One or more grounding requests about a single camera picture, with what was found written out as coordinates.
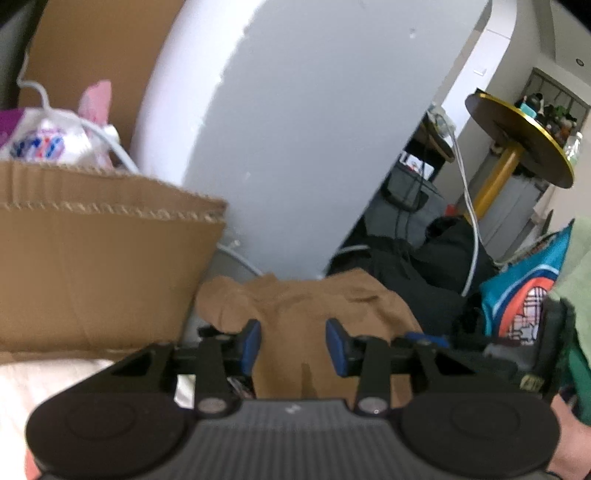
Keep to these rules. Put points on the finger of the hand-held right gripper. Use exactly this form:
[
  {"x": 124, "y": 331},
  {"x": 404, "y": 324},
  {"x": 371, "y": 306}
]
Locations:
[{"x": 441, "y": 340}]

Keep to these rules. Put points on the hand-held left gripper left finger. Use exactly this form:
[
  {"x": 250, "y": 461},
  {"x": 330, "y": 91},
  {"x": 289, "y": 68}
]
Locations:
[{"x": 249, "y": 346}]

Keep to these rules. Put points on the round yellow table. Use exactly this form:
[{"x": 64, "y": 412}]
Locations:
[{"x": 521, "y": 138}]

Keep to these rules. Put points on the teal backpack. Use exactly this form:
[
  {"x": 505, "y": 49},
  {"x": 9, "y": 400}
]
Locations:
[{"x": 512, "y": 295}]

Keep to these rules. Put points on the cream bear print blanket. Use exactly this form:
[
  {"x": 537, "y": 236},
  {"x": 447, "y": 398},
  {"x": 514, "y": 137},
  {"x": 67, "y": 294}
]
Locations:
[{"x": 55, "y": 392}]

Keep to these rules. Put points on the green cloth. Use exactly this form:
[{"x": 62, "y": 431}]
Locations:
[{"x": 577, "y": 286}]

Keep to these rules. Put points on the person's right hand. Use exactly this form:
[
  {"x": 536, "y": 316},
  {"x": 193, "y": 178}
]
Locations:
[{"x": 575, "y": 438}]

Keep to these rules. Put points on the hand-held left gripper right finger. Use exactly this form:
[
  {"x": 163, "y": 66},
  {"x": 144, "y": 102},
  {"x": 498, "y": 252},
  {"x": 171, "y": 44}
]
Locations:
[{"x": 337, "y": 346}]

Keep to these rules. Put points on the tall cardboard sheet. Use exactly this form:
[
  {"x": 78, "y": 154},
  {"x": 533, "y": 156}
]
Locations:
[{"x": 92, "y": 46}]

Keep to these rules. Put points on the white purple detergent pouch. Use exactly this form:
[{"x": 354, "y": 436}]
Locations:
[{"x": 41, "y": 138}]

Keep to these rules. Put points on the folded cardboard sheet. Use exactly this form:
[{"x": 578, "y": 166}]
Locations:
[{"x": 92, "y": 267}]

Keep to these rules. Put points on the brown t-shirt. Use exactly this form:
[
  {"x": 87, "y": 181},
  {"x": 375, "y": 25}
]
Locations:
[{"x": 300, "y": 314}]

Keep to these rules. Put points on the pink refill pouch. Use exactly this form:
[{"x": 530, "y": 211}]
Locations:
[{"x": 97, "y": 106}]

